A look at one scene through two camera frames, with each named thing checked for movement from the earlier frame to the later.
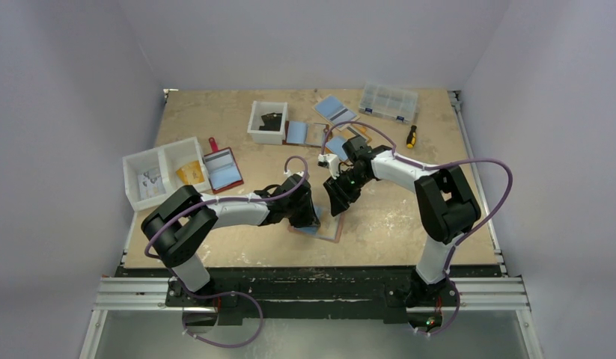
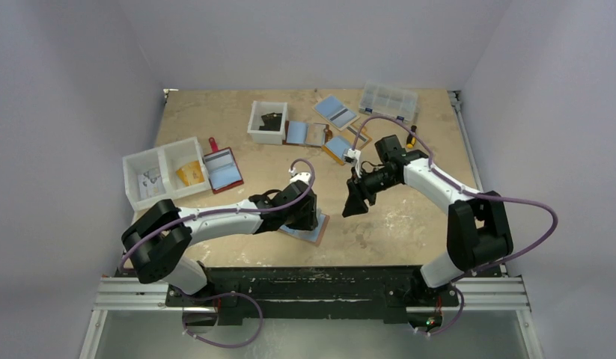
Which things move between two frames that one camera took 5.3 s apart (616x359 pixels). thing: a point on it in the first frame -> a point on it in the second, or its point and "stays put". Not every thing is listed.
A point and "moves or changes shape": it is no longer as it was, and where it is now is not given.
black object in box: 272,121 stays put
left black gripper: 309,218 stays put
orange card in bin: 191,173 stays put
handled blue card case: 330,227 moves or changes shape
